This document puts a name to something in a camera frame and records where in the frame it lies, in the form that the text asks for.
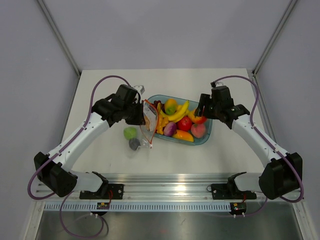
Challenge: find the clear orange zip top bag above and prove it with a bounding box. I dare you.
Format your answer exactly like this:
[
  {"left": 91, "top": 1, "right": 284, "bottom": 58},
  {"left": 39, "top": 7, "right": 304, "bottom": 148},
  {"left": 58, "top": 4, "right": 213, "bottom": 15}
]
[{"left": 124, "top": 99, "right": 159, "bottom": 158}]

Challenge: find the green round vegetable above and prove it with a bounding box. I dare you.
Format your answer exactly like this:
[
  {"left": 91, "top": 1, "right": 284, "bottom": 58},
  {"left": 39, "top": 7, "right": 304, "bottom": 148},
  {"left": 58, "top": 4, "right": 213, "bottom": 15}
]
[{"left": 123, "top": 126, "right": 137, "bottom": 141}]

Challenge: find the dark purple plum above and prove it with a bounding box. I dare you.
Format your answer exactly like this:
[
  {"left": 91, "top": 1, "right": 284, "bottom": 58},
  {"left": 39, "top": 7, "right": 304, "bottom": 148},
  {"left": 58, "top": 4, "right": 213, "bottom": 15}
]
[{"left": 129, "top": 138, "right": 141, "bottom": 151}]

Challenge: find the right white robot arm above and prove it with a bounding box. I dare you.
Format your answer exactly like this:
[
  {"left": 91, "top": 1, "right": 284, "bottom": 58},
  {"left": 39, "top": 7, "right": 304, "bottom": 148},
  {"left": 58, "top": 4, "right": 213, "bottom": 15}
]
[{"left": 194, "top": 86, "right": 303, "bottom": 200}]

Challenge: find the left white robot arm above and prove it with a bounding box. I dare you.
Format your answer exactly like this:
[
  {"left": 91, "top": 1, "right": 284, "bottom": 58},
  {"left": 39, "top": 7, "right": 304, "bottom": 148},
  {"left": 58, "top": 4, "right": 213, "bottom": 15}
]
[{"left": 34, "top": 84, "right": 145, "bottom": 199}]

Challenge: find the teal plastic food tray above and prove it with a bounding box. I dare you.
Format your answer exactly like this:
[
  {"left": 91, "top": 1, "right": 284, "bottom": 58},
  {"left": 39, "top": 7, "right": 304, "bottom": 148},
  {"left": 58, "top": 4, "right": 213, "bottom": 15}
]
[{"left": 147, "top": 94, "right": 213, "bottom": 146}]

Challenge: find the orange red tomato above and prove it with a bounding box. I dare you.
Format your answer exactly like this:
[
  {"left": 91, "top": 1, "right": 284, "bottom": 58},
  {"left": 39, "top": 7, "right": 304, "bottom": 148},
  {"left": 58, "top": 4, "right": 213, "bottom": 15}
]
[{"left": 187, "top": 109, "right": 207, "bottom": 124}]

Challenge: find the purple grape bunch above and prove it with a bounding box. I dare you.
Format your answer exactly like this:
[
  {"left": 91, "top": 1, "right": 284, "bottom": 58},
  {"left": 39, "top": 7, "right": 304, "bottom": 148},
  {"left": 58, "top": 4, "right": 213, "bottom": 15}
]
[{"left": 153, "top": 100, "right": 163, "bottom": 112}]

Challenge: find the yellow ginger root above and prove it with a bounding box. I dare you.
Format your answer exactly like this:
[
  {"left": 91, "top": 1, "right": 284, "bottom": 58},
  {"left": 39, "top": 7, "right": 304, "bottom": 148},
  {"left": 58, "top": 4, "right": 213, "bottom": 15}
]
[{"left": 156, "top": 114, "right": 169, "bottom": 135}]

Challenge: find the red apple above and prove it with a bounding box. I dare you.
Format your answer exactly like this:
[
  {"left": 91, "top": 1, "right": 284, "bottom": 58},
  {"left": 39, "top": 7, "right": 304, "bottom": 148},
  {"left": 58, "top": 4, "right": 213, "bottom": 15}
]
[{"left": 176, "top": 116, "right": 193, "bottom": 132}]

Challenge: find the pink peach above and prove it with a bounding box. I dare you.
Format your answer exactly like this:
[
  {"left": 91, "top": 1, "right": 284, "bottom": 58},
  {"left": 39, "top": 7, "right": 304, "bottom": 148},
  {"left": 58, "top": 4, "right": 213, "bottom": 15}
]
[{"left": 190, "top": 123, "right": 207, "bottom": 139}]

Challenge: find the yellow banana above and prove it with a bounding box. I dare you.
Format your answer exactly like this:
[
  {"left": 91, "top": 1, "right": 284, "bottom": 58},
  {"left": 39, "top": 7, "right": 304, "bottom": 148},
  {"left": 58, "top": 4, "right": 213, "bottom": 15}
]
[{"left": 157, "top": 100, "right": 190, "bottom": 123}]

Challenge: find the yellow green mango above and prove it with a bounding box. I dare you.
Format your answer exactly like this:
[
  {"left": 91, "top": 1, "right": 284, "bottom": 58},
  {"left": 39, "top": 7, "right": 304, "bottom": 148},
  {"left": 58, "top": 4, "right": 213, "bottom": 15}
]
[{"left": 164, "top": 98, "right": 178, "bottom": 116}]

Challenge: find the purple onion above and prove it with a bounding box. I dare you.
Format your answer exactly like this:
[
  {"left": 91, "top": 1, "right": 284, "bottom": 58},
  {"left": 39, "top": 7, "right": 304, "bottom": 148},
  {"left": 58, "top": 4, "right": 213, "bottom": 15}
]
[{"left": 163, "top": 122, "right": 177, "bottom": 137}]

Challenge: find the left small circuit board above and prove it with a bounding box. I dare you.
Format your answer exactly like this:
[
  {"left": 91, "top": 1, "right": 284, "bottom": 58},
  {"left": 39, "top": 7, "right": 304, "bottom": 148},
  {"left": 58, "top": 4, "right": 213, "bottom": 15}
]
[{"left": 96, "top": 202, "right": 110, "bottom": 210}]

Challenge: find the small circuit board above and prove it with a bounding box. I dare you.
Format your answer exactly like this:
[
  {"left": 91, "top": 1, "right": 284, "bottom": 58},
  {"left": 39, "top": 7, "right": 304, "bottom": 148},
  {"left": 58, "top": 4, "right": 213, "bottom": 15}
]
[
  {"left": 230, "top": 202, "right": 247, "bottom": 214},
  {"left": 96, "top": 202, "right": 110, "bottom": 210}
]

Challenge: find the right small circuit board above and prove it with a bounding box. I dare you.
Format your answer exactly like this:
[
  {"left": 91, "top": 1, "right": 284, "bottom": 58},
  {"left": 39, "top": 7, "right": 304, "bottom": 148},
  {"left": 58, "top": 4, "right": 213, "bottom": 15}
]
[{"left": 230, "top": 202, "right": 247, "bottom": 214}]

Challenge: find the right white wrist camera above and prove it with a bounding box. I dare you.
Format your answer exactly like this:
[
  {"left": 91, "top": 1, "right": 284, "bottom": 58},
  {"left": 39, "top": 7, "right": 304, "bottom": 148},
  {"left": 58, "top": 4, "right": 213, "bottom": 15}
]
[{"left": 214, "top": 81, "right": 225, "bottom": 87}]

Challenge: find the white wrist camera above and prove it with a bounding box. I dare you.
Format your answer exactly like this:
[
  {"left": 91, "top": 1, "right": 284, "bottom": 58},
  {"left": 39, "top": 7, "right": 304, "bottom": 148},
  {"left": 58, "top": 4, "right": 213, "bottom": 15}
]
[
  {"left": 133, "top": 85, "right": 145, "bottom": 95},
  {"left": 214, "top": 81, "right": 225, "bottom": 87}
]

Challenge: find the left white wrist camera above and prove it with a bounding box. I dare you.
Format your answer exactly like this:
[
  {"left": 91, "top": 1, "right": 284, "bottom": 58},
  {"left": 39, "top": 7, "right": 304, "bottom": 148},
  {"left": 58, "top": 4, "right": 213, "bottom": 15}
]
[{"left": 133, "top": 85, "right": 145, "bottom": 95}]

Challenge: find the left aluminium frame post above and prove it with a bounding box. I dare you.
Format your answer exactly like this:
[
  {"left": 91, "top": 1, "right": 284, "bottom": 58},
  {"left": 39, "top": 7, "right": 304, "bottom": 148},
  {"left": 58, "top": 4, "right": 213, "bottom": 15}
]
[{"left": 35, "top": 0, "right": 82, "bottom": 79}]

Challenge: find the aluminium frame post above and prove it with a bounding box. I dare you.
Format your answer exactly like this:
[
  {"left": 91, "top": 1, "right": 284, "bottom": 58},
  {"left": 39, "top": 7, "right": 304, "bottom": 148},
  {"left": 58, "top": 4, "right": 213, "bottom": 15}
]
[
  {"left": 252, "top": 0, "right": 300, "bottom": 78},
  {"left": 35, "top": 0, "right": 82, "bottom": 79}
]

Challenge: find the right aluminium frame post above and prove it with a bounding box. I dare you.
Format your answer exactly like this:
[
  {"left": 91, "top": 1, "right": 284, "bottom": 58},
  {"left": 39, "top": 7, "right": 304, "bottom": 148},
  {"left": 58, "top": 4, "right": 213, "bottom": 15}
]
[{"left": 252, "top": 0, "right": 300, "bottom": 78}]

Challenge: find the aluminium mounting rail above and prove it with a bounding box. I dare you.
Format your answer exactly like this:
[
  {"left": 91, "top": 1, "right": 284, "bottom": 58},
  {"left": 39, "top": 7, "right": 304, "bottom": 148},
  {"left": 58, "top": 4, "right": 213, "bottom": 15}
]
[{"left": 32, "top": 173, "right": 306, "bottom": 204}]

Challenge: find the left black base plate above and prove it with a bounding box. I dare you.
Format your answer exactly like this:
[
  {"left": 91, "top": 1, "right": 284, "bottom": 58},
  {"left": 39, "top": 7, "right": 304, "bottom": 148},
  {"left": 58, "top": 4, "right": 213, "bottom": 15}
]
[{"left": 79, "top": 183, "right": 124, "bottom": 200}]

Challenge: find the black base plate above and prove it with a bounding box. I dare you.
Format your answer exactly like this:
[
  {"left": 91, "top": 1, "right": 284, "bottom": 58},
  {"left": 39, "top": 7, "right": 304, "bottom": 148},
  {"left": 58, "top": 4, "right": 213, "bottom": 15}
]
[
  {"left": 206, "top": 183, "right": 257, "bottom": 201},
  {"left": 79, "top": 183, "right": 124, "bottom": 200}
]

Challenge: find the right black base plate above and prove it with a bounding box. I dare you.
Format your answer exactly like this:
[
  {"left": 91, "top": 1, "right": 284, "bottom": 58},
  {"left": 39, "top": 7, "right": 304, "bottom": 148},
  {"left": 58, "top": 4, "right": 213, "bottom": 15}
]
[{"left": 206, "top": 183, "right": 257, "bottom": 201}]

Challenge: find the white slotted cable duct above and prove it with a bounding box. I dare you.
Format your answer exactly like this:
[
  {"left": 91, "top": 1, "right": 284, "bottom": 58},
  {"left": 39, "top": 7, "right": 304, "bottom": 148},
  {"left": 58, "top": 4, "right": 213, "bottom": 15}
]
[{"left": 44, "top": 201, "right": 231, "bottom": 212}]

